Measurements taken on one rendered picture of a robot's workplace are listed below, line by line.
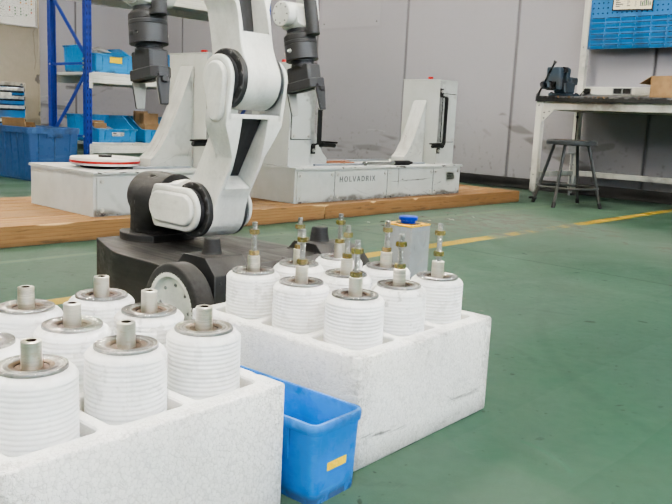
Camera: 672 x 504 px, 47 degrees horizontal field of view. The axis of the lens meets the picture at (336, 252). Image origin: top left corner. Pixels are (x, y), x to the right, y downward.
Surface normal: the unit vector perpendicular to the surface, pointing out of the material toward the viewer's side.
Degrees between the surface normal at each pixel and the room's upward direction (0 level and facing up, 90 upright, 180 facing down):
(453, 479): 0
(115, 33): 90
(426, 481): 0
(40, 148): 92
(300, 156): 90
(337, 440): 92
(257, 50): 66
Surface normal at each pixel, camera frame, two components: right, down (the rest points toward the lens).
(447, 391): 0.76, 0.14
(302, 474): -0.64, 0.14
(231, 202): 0.68, 0.43
